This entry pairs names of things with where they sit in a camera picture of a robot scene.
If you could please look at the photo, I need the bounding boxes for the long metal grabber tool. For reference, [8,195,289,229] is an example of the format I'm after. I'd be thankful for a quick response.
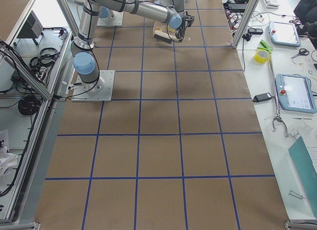
[269,52,289,138]

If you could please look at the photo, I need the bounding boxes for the black scissors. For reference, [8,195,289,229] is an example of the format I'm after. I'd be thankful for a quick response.
[291,48,310,59]

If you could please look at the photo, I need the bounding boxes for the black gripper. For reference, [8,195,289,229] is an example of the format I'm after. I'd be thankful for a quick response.
[176,14,194,42]

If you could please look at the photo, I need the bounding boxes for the far teach pendant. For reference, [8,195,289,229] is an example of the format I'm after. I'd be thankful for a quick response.
[268,21,301,47]

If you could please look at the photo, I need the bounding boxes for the black power adapter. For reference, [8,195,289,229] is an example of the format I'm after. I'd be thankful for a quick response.
[252,92,273,103]

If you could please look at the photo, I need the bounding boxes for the grey control box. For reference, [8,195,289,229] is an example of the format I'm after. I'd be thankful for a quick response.
[14,11,44,46]

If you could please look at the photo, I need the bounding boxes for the green plastic clamp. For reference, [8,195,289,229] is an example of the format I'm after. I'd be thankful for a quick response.
[257,40,273,53]

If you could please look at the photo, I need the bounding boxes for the beige plastic dustpan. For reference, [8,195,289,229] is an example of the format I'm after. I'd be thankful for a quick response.
[153,21,176,40]

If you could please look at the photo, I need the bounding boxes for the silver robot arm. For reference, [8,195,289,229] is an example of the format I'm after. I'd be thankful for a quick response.
[72,0,195,100]
[92,0,185,24]

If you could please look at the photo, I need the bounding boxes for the white black-bristle hand brush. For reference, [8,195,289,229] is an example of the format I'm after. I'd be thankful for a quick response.
[154,35,191,44]

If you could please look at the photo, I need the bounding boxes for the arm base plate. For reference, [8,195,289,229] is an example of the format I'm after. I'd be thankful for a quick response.
[97,9,123,27]
[71,70,115,102]

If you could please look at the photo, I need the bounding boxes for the teach pendant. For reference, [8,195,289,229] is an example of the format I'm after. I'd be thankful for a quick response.
[275,74,317,114]
[268,21,301,47]

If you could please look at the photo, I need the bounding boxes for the teal notebook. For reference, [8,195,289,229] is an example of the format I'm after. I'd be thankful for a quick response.
[288,137,317,192]

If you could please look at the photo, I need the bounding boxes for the near teach pendant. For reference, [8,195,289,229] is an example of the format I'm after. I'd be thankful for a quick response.
[275,74,317,114]

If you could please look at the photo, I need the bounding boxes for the yellow tape roll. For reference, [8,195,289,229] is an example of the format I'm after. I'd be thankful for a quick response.
[253,49,269,64]

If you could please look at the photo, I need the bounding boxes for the aluminium frame post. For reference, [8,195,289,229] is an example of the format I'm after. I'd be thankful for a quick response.
[232,0,259,49]

